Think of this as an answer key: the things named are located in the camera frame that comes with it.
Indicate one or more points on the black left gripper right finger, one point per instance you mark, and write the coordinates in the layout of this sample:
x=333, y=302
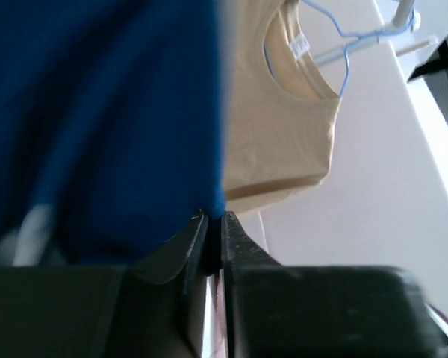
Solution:
x=274, y=310

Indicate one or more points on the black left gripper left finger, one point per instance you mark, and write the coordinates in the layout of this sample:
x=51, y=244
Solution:
x=152, y=309

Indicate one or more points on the blue t shirt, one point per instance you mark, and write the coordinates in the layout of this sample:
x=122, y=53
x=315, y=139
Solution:
x=111, y=127

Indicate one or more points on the beige t shirt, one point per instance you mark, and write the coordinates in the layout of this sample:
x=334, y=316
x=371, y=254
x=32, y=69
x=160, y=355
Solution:
x=281, y=132

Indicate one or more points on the white metal clothes rack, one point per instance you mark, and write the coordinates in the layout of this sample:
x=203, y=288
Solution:
x=377, y=33

